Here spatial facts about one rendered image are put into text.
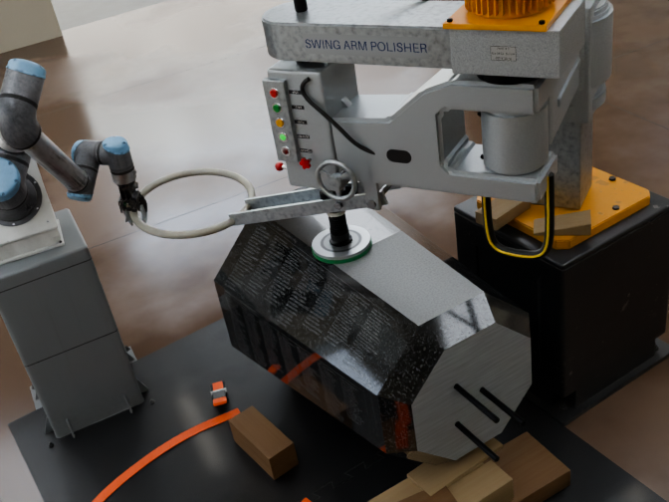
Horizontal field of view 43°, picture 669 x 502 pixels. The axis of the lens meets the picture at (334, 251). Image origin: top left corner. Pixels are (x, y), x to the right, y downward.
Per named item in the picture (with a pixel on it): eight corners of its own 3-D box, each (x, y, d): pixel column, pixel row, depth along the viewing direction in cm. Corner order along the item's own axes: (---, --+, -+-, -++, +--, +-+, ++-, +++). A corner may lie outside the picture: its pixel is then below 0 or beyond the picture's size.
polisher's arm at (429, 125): (558, 202, 267) (557, 53, 240) (537, 241, 250) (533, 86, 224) (351, 176, 301) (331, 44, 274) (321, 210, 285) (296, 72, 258)
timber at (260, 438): (234, 440, 351) (227, 419, 345) (258, 425, 357) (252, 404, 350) (274, 480, 330) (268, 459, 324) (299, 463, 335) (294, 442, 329)
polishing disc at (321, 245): (351, 264, 294) (351, 261, 293) (301, 253, 305) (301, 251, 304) (381, 232, 309) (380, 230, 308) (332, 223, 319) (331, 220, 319)
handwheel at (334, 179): (371, 190, 277) (365, 149, 269) (357, 205, 270) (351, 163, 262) (332, 185, 284) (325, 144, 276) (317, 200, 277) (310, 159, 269)
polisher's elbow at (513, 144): (492, 144, 265) (489, 86, 254) (555, 148, 257) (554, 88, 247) (475, 174, 251) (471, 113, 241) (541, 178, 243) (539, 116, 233)
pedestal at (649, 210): (560, 286, 408) (559, 148, 368) (676, 352, 359) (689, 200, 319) (454, 348, 382) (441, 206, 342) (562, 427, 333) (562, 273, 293)
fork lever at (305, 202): (406, 181, 290) (401, 168, 288) (382, 210, 276) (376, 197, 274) (255, 205, 331) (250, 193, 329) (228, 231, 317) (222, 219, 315)
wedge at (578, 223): (589, 220, 310) (590, 209, 308) (590, 235, 302) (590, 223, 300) (534, 221, 316) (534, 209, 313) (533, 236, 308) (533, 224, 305)
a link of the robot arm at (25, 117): (17, 134, 254) (98, 206, 319) (27, 97, 257) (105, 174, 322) (-19, 130, 256) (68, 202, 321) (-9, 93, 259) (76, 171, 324)
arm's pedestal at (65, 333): (49, 453, 364) (-27, 294, 318) (30, 387, 403) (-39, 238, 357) (158, 405, 379) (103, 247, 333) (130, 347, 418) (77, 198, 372)
